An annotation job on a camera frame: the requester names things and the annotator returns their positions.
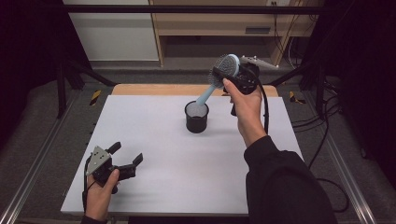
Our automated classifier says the grey desk label plate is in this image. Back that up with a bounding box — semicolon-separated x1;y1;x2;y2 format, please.
245;26;272;35

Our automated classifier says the black floor cable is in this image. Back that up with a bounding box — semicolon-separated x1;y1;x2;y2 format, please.
291;77;350;215

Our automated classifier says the light blue pet brush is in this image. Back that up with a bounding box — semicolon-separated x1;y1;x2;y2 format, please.
195;53;241;106

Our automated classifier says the aluminium floor rail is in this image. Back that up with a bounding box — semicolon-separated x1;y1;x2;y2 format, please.
322;133;378;224
0;92;79;224

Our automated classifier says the black hanging cable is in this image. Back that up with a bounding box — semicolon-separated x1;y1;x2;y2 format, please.
271;2;301;64

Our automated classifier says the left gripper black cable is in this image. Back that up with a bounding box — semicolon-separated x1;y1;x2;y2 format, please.
81;156;95;214

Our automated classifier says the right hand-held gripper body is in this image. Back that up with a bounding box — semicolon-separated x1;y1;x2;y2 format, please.
222;55;279;117

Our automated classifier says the person's right hand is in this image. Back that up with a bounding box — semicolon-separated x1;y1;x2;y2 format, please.
222;77;269;148

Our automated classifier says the white cabinet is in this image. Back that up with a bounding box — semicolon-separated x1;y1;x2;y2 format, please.
63;0;160;62

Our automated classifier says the black metal stand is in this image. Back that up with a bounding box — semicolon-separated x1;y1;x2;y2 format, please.
56;58;118;119
268;60;327;119

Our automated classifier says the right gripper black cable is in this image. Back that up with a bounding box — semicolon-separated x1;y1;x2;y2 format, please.
253;74;271;135

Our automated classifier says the black horizontal frame bar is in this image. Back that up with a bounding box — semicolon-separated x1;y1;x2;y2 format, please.
62;4;325;15

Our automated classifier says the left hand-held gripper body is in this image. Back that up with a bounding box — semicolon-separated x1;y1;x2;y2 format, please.
85;145;138;194

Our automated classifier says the person's left hand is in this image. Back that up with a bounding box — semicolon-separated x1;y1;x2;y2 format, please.
84;168;120;222

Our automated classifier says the black curtain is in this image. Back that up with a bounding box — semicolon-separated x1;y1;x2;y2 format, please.
311;0;396;180
0;0;92;148

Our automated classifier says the black yellow floor tape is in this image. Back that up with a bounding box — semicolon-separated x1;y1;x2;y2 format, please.
289;91;306;105
90;90;103;106

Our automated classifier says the white power strip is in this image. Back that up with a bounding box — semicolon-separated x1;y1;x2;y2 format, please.
265;0;292;7

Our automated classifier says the wooden desk shelf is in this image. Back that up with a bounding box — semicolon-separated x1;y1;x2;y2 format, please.
148;0;316;68

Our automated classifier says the black mesh pen holder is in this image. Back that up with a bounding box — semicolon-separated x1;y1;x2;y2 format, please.
184;100;210;134

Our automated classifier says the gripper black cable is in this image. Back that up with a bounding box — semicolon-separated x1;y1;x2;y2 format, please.
81;156;95;214
253;74;271;135

